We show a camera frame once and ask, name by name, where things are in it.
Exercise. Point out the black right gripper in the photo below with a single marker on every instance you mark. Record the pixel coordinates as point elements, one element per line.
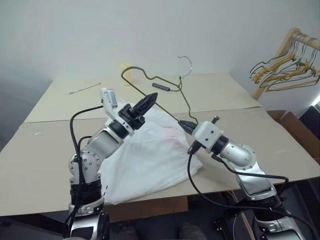
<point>192,127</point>

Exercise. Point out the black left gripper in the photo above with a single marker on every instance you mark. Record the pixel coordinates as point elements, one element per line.
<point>130,116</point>

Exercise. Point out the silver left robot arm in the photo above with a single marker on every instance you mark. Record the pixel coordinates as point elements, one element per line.
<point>102,143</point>

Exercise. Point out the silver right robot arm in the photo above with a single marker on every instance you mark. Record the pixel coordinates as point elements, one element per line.
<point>237,153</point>

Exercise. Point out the white shorts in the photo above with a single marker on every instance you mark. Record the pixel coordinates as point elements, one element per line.
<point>150,155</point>

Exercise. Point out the small black flat device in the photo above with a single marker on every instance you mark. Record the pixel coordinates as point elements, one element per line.
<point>161,86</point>

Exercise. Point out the large cardboard sheet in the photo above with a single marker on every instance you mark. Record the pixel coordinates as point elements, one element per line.
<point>37,175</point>
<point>212,92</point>

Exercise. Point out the thin pale stick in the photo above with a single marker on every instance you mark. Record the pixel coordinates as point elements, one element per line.
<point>85,88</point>

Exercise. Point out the small metal pin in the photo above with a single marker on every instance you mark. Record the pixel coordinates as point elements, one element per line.
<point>38,133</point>

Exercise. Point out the brown cardboard box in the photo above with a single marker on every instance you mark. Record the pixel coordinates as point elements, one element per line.
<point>300,130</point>

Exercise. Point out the black box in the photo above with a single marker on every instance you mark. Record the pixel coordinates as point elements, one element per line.
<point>312,117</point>

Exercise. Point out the wooden clothes rack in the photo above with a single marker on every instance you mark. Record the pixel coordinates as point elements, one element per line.
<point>287,43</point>

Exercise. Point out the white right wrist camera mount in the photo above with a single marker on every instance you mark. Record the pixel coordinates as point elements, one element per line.
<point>208,135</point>

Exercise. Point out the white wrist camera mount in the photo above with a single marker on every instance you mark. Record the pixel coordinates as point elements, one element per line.
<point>208,135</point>
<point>110,98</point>

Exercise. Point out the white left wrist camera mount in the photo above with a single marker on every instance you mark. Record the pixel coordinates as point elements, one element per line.
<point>110,98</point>

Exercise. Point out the black metal table frame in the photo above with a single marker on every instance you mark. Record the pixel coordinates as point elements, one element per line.
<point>226,222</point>

